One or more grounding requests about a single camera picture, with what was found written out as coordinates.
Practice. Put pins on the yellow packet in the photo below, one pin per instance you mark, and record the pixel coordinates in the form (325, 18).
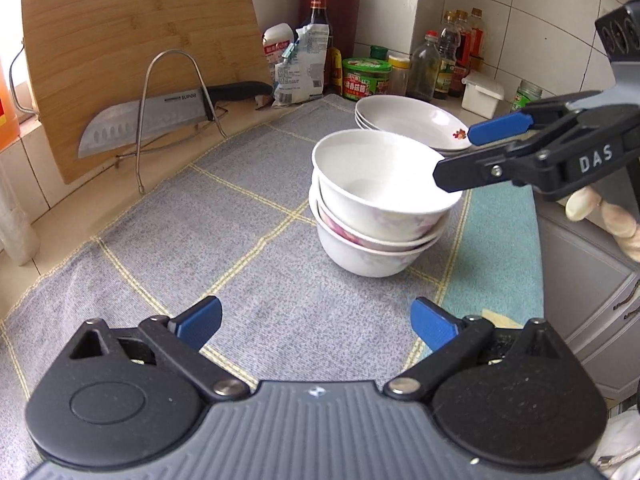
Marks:
(336, 70)

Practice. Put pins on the clear glass bottle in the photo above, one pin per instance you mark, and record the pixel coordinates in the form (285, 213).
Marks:
(424, 70)

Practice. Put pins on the yellow label oil bottle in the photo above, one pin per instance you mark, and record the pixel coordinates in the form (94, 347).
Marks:
(446, 60)

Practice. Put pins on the person's right hand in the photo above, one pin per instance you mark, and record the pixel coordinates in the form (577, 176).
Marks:
(582, 205)

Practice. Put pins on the grey checked cloth mat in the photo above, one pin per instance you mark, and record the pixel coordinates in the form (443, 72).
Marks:
(250, 260)

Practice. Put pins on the clear plastic cup sleeve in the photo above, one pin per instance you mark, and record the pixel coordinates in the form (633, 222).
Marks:
(17, 220)

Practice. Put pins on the yellow lidded spice jar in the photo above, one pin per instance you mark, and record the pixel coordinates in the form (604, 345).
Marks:
(398, 75)

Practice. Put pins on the green lidded sauce jar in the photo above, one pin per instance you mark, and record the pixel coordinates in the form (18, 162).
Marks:
(365, 80)

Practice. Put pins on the grey cabinet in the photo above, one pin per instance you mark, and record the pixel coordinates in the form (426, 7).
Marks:
(585, 300)

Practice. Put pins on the green lidded glass jar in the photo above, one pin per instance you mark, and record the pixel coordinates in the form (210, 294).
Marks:
(526, 96)

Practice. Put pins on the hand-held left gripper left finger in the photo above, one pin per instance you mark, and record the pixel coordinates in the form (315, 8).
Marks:
(197, 322)

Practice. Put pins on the bamboo cutting board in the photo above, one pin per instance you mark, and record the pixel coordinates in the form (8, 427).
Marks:
(140, 25)

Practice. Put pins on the red label bottle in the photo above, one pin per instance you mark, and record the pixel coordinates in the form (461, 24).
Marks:
(477, 40)

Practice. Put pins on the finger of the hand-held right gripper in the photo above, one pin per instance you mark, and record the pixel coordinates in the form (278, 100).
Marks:
(497, 129)
(475, 170)

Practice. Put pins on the white blue print bag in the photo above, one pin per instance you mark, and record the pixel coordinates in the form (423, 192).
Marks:
(305, 70)

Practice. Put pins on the white red print bag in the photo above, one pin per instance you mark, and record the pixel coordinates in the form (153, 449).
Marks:
(277, 40)

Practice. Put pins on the dark soy sauce bottle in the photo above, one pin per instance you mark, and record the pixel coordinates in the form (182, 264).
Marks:
(320, 15)

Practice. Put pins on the teal bag clip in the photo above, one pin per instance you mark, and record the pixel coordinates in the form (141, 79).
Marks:
(288, 52)

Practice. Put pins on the small green capped jar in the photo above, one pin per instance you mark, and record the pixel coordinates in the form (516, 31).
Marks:
(379, 52)

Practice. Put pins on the white floral bowl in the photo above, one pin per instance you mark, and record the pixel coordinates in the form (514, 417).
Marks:
(340, 232)
(365, 262)
(380, 175)

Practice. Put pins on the steel kitchen knife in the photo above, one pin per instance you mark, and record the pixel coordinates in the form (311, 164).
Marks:
(150, 120)

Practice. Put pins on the dark red sauce bottle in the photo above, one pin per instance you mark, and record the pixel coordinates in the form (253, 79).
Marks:
(464, 45)

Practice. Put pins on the dark red knife block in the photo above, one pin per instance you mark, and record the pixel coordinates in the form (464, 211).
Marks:
(347, 25)

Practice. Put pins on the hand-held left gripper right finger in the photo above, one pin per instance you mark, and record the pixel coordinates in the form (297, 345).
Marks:
(434, 325)

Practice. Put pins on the white fruit print plate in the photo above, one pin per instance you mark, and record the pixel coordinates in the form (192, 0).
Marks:
(359, 121)
(363, 128)
(400, 115)

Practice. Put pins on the white plastic box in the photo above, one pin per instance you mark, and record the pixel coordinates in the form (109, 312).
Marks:
(482, 92)

